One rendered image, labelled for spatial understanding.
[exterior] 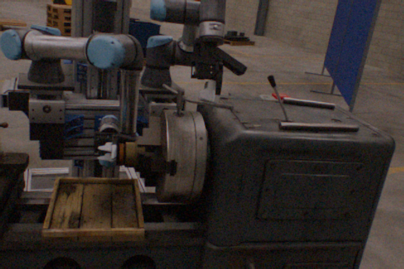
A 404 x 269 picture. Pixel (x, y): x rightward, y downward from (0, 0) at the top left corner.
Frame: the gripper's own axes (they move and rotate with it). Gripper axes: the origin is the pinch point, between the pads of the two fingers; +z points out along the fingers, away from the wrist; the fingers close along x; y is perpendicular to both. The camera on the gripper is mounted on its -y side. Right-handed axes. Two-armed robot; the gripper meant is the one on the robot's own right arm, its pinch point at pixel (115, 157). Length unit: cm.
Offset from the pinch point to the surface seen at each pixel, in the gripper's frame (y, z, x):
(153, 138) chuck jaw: -12.6, -5.5, 5.0
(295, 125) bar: -54, 13, 18
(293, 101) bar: -66, -18, 18
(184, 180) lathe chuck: -21.3, 12.0, -1.8
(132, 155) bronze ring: -5.6, 0.5, 1.1
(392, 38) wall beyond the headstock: -769, -961, -21
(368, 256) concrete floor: -179, -94, -110
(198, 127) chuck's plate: -25.5, 4.1, 13.0
